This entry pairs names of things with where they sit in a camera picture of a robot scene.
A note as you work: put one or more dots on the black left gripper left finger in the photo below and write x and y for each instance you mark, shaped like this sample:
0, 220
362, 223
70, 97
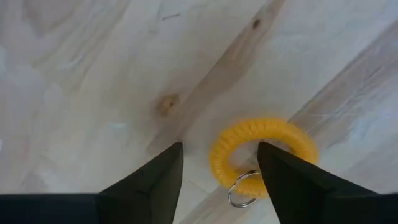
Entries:
149, 193

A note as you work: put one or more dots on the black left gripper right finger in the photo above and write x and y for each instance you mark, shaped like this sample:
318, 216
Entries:
311, 199

